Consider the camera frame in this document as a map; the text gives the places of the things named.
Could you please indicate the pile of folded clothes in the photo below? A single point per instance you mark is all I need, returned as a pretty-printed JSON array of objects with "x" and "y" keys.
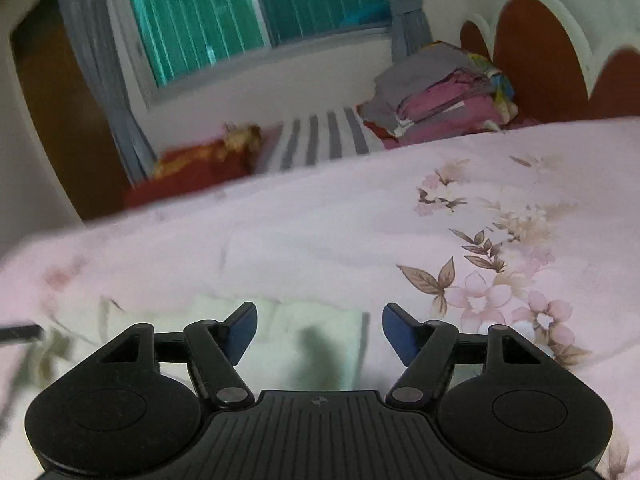
[{"x": 440, "y": 95}]

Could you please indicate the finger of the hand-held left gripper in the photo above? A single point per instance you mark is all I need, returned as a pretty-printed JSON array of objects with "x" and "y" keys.
[{"x": 20, "y": 334}]

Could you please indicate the grey curtain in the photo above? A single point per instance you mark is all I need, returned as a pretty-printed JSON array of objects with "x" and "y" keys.
[
  {"x": 407, "y": 5},
  {"x": 110, "y": 70}
]

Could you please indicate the white knitted sweater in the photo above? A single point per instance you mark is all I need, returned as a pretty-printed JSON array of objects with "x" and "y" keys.
[{"x": 295, "y": 320}]

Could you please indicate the white and brown headboard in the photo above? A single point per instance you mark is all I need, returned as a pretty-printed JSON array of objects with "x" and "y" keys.
[{"x": 535, "y": 55}]

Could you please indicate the red patterned pillow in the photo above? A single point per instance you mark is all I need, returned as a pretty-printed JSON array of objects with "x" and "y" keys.
[{"x": 200, "y": 167}]

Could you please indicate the brown wooden door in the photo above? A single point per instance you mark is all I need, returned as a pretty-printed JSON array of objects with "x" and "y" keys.
[{"x": 55, "y": 125}]

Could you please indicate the pink floral bedsheet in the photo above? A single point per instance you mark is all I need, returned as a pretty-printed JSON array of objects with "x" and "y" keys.
[{"x": 350, "y": 230}]

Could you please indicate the teal bundle behind window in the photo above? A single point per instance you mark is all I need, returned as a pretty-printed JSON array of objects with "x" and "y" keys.
[{"x": 365, "y": 14}]

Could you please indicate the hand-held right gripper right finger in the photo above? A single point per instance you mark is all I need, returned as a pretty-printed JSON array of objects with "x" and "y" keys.
[{"x": 400, "y": 334}]

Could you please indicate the grey striped cloth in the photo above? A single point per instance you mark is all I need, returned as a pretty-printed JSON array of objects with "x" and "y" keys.
[{"x": 320, "y": 137}]

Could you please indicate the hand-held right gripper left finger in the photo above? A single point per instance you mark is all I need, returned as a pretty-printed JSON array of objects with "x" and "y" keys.
[{"x": 244, "y": 334}]

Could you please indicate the window with green pane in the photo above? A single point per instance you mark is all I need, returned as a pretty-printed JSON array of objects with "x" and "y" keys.
[{"x": 200, "y": 15}]

